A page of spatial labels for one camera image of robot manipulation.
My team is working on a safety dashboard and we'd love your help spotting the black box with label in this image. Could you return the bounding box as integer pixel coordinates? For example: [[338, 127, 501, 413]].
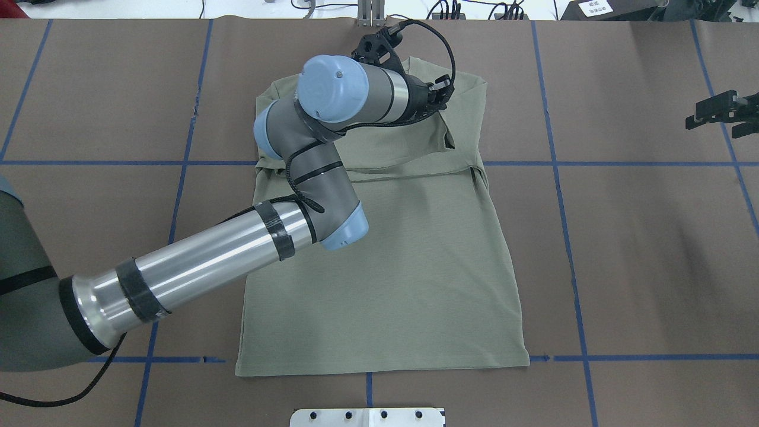
[[559, 1, 669, 21]]

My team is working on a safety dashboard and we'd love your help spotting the aluminium frame post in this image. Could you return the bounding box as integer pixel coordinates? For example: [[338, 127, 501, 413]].
[[356, 0, 387, 28]]

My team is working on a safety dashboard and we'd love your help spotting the white mounting plate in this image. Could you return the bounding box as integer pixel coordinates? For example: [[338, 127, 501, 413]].
[[288, 406, 447, 426]]

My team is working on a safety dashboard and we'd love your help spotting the olive green t-shirt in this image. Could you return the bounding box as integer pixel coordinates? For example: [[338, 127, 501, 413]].
[[235, 71, 530, 377]]

